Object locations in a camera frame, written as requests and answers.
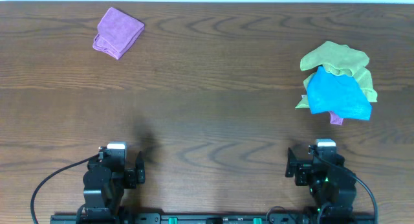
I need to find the folded purple cloth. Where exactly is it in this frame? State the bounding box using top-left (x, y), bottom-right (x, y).
top-left (93, 7), bottom-right (145, 60)

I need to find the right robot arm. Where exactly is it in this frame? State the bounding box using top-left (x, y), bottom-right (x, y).
top-left (285, 144), bottom-right (356, 223)

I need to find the left black cable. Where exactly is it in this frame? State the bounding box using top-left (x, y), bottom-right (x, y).
top-left (30, 153), bottom-right (101, 224)

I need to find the crumpled green cloth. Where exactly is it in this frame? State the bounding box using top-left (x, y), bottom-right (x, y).
top-left (300, 41), bottom-right (378, 102)

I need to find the blue microfiber cloth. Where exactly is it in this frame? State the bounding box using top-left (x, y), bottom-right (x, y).
top-left (307, 66), bottom-right (372, 120)

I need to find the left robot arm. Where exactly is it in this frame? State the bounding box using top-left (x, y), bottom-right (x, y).
top-left (75, 147), bottom-right (146, 223)

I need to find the purple cloth under pile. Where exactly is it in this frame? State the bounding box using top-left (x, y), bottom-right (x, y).
top-left (329, 111), bottom-right (343, 126)

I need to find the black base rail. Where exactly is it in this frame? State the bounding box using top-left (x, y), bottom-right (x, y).
top-left (50, 212), bottom-right (378, 224)

